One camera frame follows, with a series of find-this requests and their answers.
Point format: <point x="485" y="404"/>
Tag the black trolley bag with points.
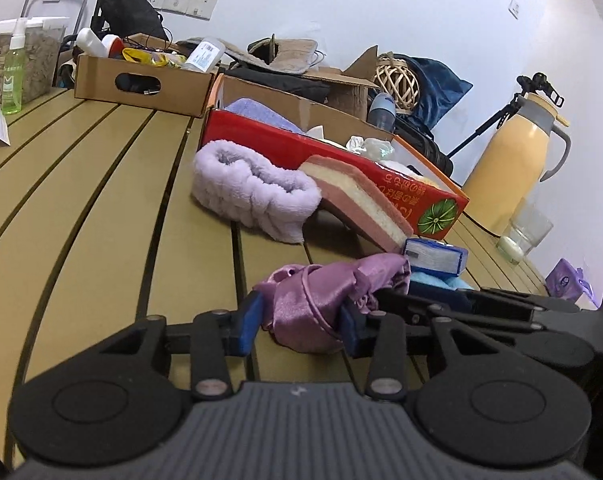
<point x="129" y="5"/>

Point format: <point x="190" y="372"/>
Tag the small brown cardboard box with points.
<point x="91" y="85"/>

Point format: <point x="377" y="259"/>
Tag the pink layered sponge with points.
<point x="366" y="200"/>

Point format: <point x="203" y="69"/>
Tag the glass cup with candle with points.
<point x="524" y="230"/>

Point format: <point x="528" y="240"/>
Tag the beige fabric item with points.
<point x="291" y="55"/>

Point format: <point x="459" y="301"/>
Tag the large open cardboard box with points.
<point x="349" y="92"/>

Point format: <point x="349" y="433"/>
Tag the yellow item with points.
<point x="146" y="56"/>

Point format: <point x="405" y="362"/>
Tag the pink satin cloth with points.
<point x="321" y="290"/>

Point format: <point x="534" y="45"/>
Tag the yellow thermos jug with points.
<point x="511" y="170"/>

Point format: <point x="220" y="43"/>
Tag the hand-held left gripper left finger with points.
<point x="246" y="325"/>

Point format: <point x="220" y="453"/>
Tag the black tripod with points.
<point x="486" y="125"/>

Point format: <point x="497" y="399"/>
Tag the clear grain container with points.
<point x="39" y="60"/>

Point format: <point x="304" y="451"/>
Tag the white light switch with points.
<point x="514" y="8"/>

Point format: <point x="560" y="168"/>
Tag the white bottle red cap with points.
<point x="94" y="40"/>

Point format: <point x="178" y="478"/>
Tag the yellow sponge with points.
<point x="429" y="178"/>

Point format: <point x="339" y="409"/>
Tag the blue water bottle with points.
<point x="381" y="112"/>

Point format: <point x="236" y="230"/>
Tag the purple tissue box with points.
<point x="566" y="280"/>

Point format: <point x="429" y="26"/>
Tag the black flat cloth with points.
<point x="276" y="85"/>

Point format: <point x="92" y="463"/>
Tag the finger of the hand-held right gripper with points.
<point x="481" y="319"/>
<point x="441" y="296"/>

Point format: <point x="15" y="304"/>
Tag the wicker ball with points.
<point x="396" y="82"/>

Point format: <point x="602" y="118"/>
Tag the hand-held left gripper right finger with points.
<point x="354" y="332"/>

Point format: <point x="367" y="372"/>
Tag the lilac fluffy towel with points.
<point x="251" y="195"/>

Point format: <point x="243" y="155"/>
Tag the clear labelled bottle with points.
<point x="204" y="55"/>

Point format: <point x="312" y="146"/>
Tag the small blue box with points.
<point x="434" y="257"/>

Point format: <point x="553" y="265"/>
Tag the clear plastic bag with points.
<point x="369" y="146"/>

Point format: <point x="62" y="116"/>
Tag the green spray bottle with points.
<point x="12" y="85"/>

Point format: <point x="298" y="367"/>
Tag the purple fabric sachet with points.
<point x="256" y="110"/>

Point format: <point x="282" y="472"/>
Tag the red cardboard box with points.
<point x="251" y="135"/>

